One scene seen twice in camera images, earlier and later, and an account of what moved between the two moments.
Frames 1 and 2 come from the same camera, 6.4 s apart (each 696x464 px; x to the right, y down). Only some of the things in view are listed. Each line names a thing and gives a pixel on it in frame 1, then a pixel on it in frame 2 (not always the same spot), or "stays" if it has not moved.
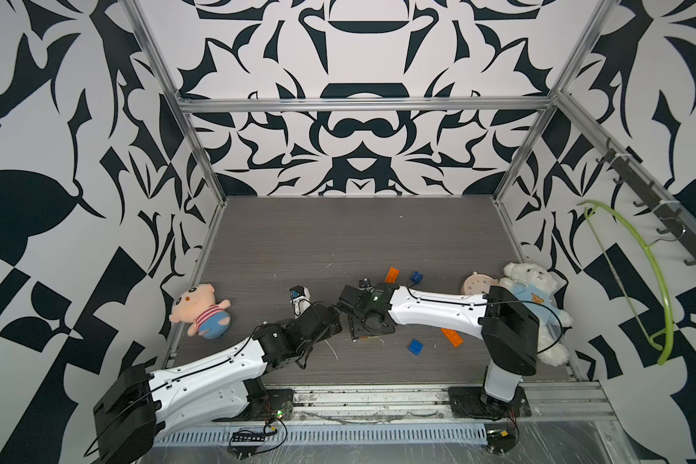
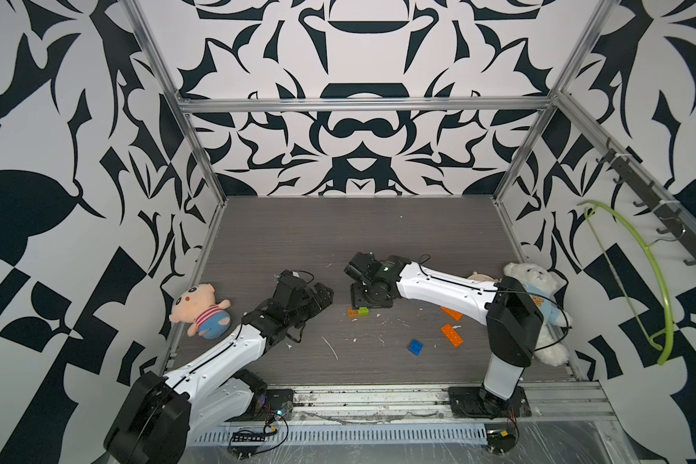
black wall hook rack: [673, 223] stays
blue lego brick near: [416, 347] stays
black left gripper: [337, 325] -> [318, 305]
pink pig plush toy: [197, 304] stays
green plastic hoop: [670, 333] stays
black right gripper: [354, 331] -> [356, 301]
